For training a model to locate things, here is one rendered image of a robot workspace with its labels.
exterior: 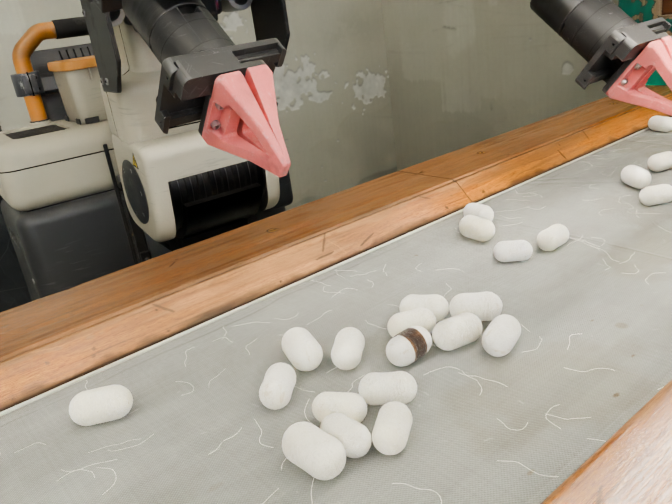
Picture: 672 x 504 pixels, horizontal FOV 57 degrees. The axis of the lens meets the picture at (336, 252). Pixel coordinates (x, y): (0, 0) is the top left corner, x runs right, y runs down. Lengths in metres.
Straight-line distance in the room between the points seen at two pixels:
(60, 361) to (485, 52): 2.26
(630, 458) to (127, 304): 0.36
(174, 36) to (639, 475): 0.42
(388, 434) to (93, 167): 0.99
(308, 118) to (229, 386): 2.41
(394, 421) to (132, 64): 0.80
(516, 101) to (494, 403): 2.18
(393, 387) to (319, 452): 0.07
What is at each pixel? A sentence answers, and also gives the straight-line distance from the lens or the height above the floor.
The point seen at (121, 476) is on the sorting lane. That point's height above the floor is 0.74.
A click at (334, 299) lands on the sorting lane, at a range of 0.49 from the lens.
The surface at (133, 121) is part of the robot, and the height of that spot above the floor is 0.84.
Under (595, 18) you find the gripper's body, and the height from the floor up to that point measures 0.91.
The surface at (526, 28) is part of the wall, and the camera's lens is 2.44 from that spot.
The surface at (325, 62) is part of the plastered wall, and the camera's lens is 2.81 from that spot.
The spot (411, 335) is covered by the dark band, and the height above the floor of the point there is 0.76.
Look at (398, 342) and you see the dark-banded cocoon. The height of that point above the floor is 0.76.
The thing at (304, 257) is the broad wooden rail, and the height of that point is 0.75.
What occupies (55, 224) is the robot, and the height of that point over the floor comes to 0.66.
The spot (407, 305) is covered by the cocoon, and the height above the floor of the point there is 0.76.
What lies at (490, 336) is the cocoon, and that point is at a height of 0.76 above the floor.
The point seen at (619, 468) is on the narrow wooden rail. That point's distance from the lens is 0.29.
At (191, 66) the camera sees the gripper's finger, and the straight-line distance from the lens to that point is 0.47.
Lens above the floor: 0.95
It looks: 21 degrees down
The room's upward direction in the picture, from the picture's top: 8 degrees counter-clockwise
